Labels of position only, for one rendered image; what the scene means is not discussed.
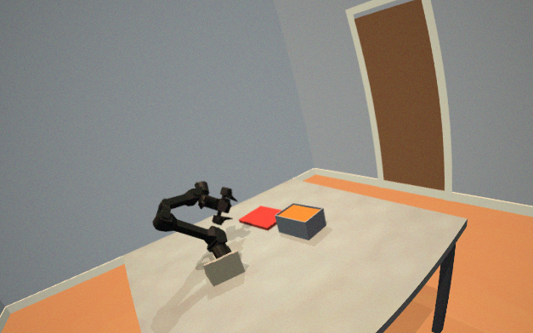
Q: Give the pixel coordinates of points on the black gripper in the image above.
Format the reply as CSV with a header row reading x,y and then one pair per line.
x,y
217,219

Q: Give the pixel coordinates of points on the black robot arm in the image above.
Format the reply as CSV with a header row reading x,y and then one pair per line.
x,y
214,236

